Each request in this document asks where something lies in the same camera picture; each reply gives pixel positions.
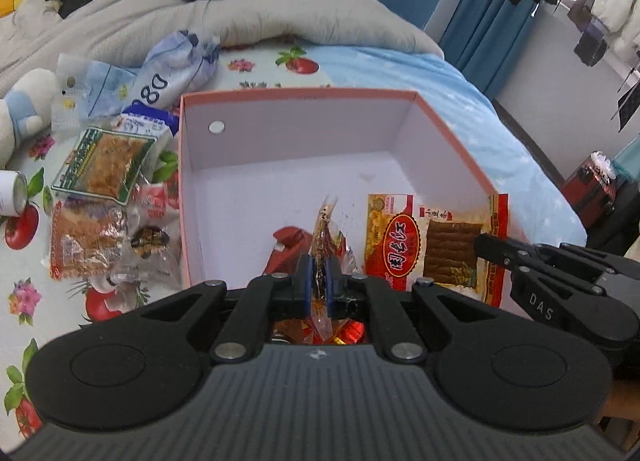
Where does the clear zip bag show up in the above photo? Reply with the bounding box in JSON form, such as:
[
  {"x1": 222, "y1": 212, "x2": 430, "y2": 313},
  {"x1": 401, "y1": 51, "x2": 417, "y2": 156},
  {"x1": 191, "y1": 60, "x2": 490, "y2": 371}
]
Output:
[{"x1": 52, "y1": 54, "x2": 143, "y2": 132}]

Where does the dark hanging garment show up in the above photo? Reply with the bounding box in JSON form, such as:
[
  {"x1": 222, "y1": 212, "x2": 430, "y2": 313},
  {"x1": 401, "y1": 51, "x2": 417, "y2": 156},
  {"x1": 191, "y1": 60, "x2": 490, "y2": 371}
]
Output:
[{"x1": 574, "y1": 21, "x2": 608, "y2": 67}]

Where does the blue white plastic bag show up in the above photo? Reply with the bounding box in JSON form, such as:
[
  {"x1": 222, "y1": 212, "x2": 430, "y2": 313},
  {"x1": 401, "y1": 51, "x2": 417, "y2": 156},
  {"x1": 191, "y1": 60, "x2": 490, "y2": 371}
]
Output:
[{"x1": 132, "y1": 30, "x2": 221, "y2": 109}]

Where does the grey blanket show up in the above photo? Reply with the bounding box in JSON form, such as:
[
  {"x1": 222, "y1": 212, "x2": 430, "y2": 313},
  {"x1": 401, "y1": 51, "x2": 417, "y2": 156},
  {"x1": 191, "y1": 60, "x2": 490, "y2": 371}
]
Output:
[{"x1": 0, "y1": 0, "x2": 446, "y2": 102}]

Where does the pink cardboard box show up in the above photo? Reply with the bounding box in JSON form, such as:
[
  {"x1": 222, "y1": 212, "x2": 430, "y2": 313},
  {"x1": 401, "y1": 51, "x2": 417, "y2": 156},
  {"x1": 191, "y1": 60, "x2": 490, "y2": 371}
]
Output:
[{"x1": 179, "y1": 90, "x2": 502, "y2": 346}]

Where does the floral bed sheet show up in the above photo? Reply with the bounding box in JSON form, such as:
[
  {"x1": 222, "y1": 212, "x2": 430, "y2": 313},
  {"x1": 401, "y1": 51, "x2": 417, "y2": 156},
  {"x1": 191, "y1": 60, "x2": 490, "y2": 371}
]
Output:
[{"x1": 0, "y1": 44, "x2": 588, "y2": 442}]

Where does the clear red print packet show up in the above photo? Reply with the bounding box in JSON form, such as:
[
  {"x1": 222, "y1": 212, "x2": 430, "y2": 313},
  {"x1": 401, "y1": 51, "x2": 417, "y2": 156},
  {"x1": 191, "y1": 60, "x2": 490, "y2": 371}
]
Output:
[{"x1": 131, "y1": 181, "x2": 182, "y2": 224}]

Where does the blue curtain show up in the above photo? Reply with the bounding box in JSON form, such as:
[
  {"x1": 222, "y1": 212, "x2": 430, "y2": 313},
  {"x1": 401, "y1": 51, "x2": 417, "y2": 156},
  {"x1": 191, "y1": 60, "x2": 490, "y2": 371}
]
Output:
[{"x1": 440, "y1": 0, "x2": 551, "y2": 97}]

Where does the white plush toy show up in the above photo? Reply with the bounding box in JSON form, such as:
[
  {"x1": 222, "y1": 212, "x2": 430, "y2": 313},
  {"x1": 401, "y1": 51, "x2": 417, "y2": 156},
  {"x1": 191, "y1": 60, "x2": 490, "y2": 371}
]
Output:
[{"x1": 0, "y1": 68, "x2": 61, "y2": 167}]

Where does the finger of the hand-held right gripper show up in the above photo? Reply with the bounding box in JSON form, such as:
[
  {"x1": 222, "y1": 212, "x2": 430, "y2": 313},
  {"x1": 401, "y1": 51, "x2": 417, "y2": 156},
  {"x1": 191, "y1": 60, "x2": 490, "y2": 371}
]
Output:
[
  {"x1": 473, "y1": 232, "x2": 601, "y2": 330},
  {"x1": 532, "y1": 242, "x2": 624, "y2": 288}
]

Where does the red yellow snack packet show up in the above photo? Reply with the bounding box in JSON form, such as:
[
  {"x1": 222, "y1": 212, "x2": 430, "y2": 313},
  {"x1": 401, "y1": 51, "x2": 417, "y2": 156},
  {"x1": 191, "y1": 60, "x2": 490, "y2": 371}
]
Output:
[{"x1": 364, "y1": 192, "x2": 508, "y2": 307}]

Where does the clear orange snack packet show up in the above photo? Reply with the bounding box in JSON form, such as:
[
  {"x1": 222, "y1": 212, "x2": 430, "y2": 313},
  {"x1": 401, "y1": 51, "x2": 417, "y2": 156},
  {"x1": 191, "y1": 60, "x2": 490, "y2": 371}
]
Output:
[{"x1": 309, "y1": 194, "x2": 348, "y2": 344}]

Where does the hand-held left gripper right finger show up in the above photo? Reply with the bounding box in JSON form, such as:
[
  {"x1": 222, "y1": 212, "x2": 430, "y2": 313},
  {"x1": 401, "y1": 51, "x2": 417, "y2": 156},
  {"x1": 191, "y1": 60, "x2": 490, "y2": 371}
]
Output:
[{"x1": 325, "y1": 256, "x2": 501, "y2": 364}]

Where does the clear packet with dark snack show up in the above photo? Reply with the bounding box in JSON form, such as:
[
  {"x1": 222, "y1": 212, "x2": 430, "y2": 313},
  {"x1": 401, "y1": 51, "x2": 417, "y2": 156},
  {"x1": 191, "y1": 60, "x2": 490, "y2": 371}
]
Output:
[{"x1": 107, "y1": 211, "x2": 185, "y2": 294}]

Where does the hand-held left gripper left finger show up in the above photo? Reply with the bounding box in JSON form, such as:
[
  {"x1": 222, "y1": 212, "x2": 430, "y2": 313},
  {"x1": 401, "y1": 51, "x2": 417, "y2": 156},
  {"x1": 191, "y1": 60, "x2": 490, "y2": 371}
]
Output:
[{"x1": 135, "y1": 253, "x2": 315, "y2": 363}]

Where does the green label snack packet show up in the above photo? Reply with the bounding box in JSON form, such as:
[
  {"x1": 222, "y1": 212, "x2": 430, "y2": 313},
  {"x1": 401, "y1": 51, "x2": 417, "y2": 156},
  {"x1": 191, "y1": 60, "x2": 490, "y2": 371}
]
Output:
[{"x1": 50, "y1": 126, "x2": 158, "y2": 205}]

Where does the black hanging cloth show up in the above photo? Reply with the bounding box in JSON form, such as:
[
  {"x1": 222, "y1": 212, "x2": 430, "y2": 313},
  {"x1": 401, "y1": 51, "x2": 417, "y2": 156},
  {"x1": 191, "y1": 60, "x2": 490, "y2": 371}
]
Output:
[{"x1": 617, "y1": 86, "x2": 640, "y2": 132}]

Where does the white crumpled bag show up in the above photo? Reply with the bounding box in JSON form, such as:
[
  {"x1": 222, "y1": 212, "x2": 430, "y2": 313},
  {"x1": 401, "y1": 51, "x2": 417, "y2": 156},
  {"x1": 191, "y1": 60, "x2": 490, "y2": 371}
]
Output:
[{"x1": 589, "y1": 151, "x2": 615, "y2": 178}]

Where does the blue white snack packet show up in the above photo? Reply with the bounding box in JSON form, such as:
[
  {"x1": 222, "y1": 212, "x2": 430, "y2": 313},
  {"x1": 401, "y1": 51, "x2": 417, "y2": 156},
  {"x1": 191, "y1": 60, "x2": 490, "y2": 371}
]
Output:
[{"x1": 119, "y1": 110, "x2": 180, "y2": 142}]

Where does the brown netted snack packet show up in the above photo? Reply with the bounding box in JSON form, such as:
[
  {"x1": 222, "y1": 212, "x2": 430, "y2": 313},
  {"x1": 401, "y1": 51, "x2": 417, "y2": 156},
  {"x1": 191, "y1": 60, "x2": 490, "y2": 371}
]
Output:
[{"x1": 47, "y1": 198, "x2": 132, "y2": 282}]

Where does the dark cloth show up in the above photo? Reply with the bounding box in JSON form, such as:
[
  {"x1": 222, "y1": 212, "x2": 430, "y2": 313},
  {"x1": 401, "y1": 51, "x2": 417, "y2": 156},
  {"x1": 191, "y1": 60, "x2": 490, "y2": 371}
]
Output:
[{"x1": 587, "y1": 181, "x2": 640, "y2": 262}]

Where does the red suitcase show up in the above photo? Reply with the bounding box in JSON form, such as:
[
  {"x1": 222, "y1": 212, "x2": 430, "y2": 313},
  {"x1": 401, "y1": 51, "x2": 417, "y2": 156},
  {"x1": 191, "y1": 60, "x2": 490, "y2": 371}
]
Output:
[{"x1": 560, "y1": 164, "x2": 618, "y2": 229}]

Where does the white drink can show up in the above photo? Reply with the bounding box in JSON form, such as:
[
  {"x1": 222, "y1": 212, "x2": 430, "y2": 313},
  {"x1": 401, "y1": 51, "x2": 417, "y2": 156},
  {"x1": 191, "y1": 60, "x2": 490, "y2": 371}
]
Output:
[{"x1": 0, "y1": 171, "x2": 30, "y2": 217}]

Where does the white hanging jacket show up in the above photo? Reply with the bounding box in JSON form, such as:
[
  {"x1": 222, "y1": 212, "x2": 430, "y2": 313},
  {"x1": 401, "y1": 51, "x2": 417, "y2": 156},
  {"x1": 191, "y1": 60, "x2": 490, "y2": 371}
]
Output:
[{"x1": 590, "y1": 0, "x2": 640, "y2": 62}]

